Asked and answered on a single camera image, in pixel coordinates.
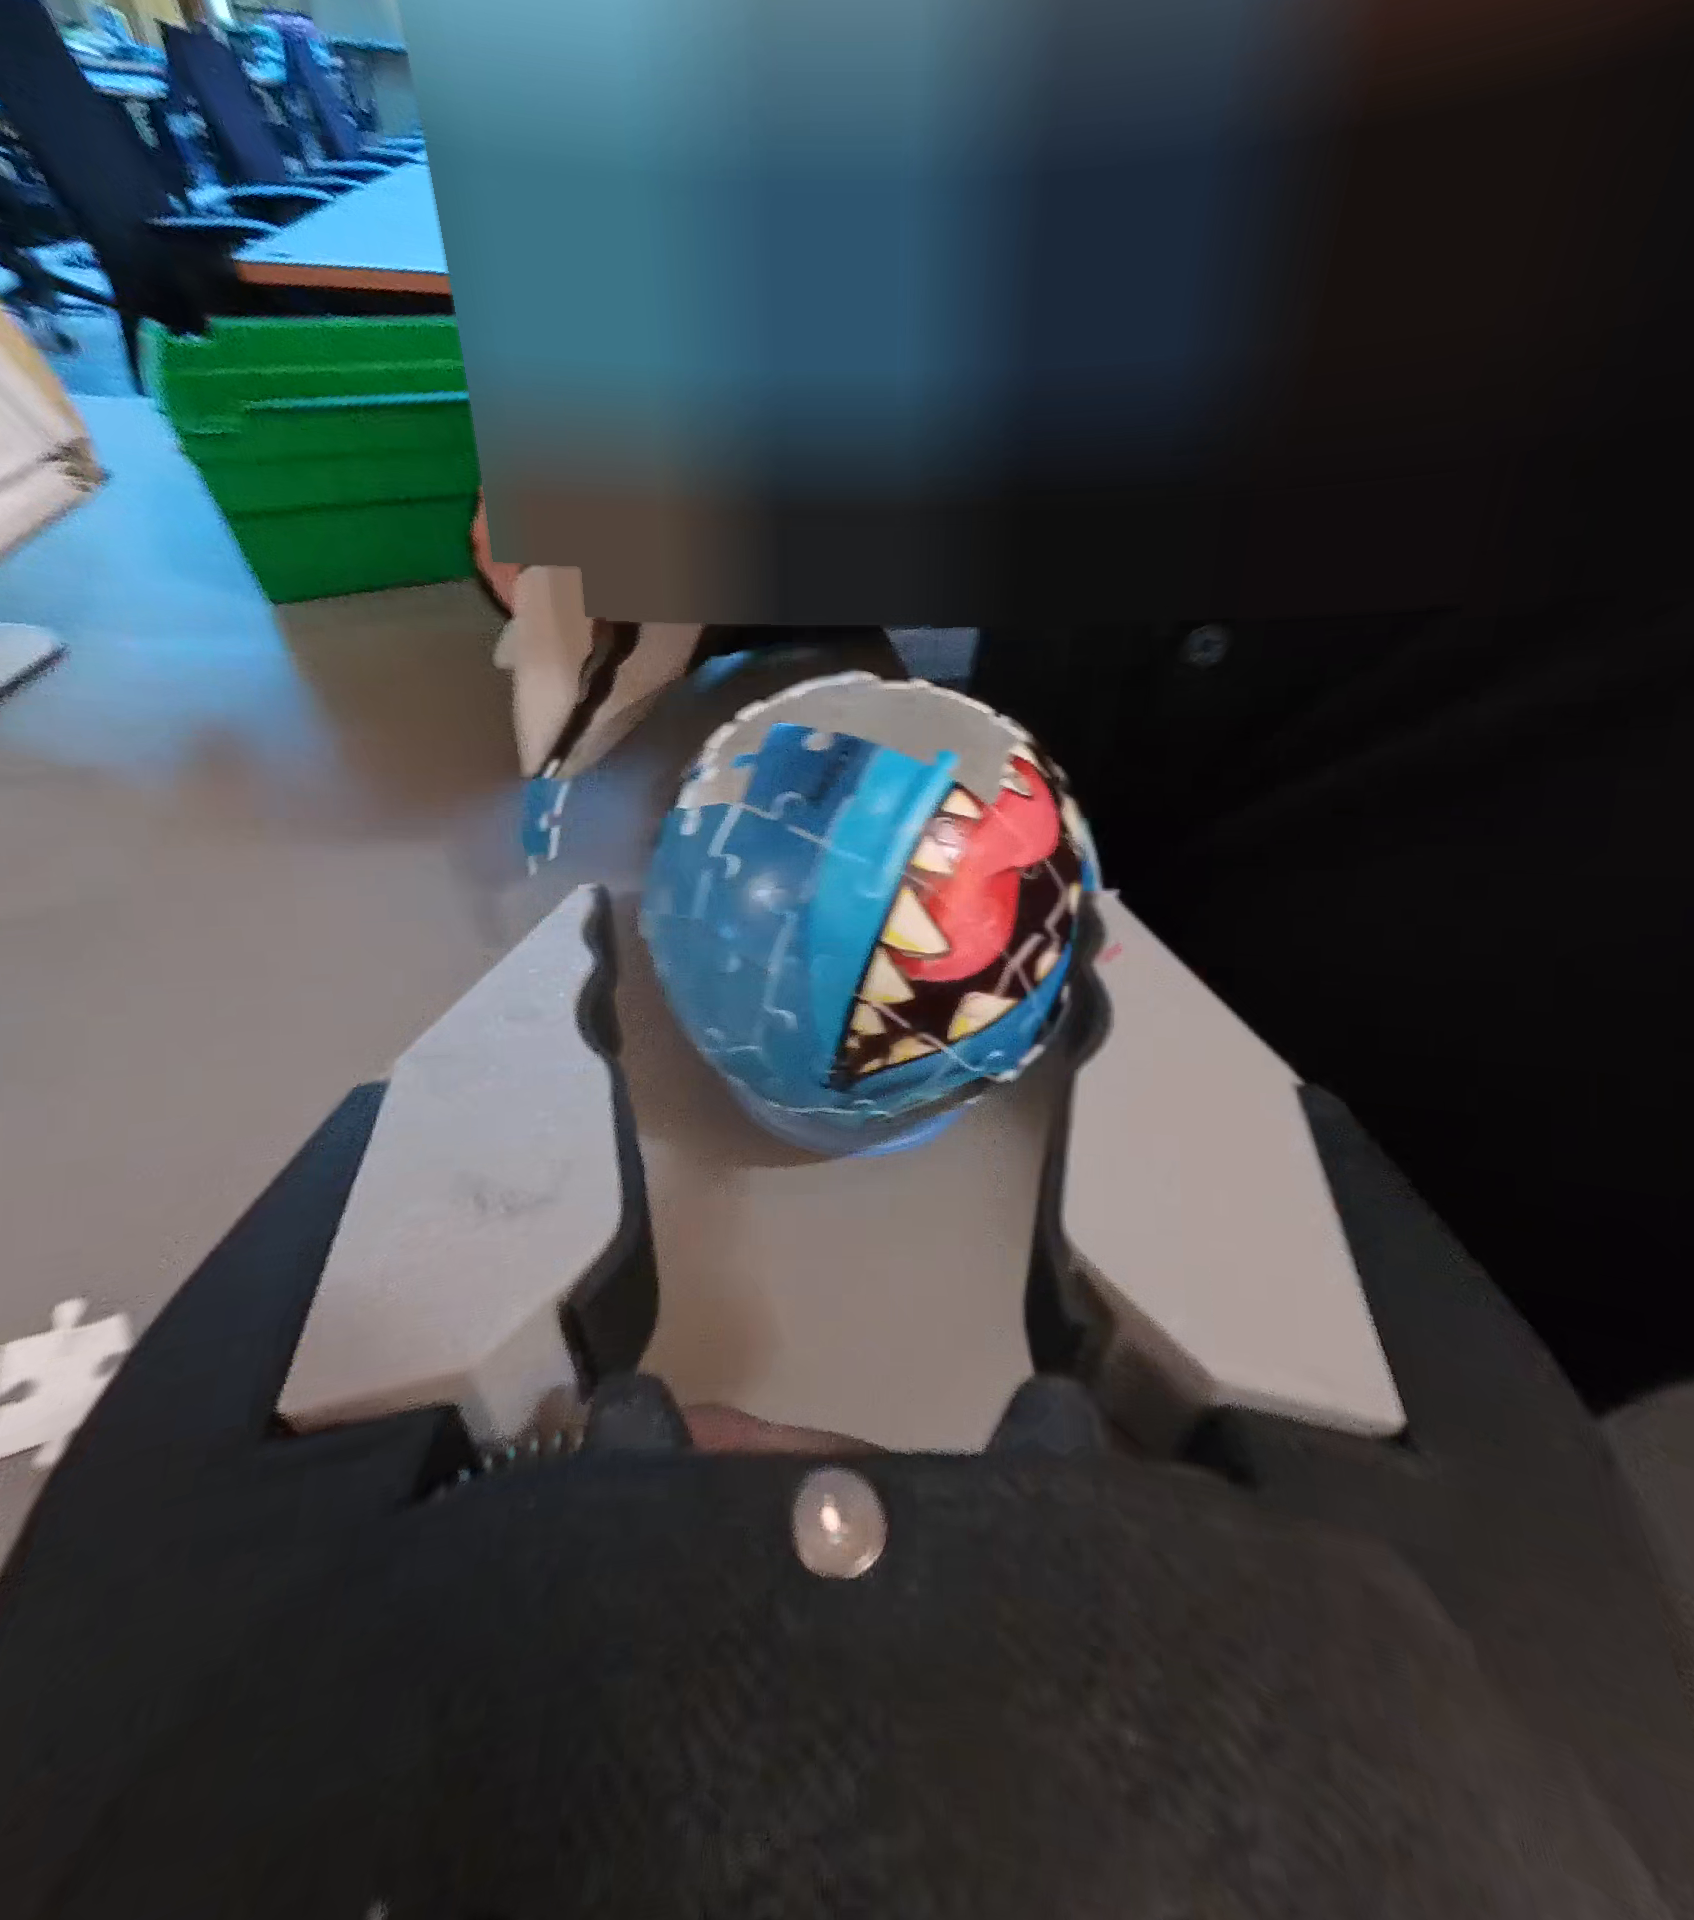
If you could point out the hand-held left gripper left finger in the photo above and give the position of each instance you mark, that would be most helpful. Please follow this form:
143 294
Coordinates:
473 1184

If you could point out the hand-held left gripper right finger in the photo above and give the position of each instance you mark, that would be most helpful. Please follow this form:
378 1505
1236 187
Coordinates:
1206 1201

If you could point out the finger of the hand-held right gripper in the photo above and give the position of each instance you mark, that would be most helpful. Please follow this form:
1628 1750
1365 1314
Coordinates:
547 675
653 668

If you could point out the blue-faced puzzle piece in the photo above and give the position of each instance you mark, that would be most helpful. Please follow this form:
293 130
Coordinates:
543 824

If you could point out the blue puzzle ball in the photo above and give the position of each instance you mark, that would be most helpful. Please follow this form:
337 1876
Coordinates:
757 931

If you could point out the pale puzzle piece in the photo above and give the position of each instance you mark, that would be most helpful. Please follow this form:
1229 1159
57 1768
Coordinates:
44 1381

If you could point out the green plastic bin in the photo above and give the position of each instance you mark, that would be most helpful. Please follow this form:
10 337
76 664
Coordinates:
322 464

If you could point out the person's dark clothing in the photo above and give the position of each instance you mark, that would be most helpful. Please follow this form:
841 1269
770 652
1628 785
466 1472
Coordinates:
1462 931

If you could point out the wood-edged desk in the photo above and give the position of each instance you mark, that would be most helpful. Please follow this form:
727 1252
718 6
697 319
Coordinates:
352 232

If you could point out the dark office chair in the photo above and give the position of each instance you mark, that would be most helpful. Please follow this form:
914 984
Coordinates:
82 151

